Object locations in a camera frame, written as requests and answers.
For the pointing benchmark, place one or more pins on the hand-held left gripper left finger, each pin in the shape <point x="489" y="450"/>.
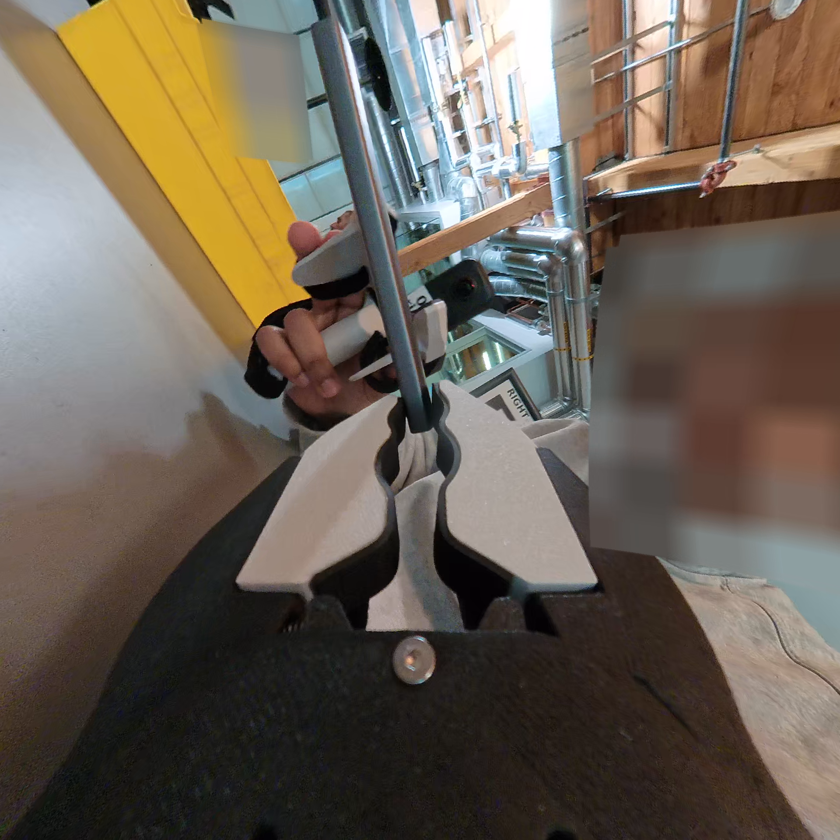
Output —
<point x="328" y="512"/>

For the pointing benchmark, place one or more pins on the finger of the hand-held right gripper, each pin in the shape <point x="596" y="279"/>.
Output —
<point x="433" y="328"/>
<point x="334" y="256"/>

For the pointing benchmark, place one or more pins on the wooden beam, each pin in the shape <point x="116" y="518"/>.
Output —
<point x="472" y="226"/>

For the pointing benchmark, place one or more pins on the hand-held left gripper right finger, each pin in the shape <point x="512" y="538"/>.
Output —
<point x="505" y="505"/>

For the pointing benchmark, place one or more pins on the person's right hand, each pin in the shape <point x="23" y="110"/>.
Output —
<point x="308" y="367"/>

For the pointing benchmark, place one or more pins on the person's beige trousers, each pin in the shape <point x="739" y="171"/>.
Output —
<point x="774" y="656"/>

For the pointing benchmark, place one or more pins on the silver pipe cluster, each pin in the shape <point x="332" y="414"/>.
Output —
<point x="564" y="262"/>

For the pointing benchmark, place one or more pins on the yellow plastic bin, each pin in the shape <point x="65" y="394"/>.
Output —
<point x="151" y="98"/>

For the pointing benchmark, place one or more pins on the black floor lamp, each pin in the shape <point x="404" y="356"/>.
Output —
<point x="376" y="72"/>

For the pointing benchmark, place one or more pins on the person's right forearm grey sleeve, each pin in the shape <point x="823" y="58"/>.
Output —
<point x="300" y="430"/>

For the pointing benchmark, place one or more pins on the framed marker sign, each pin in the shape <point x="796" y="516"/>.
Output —
<point x="518" y="400"/>

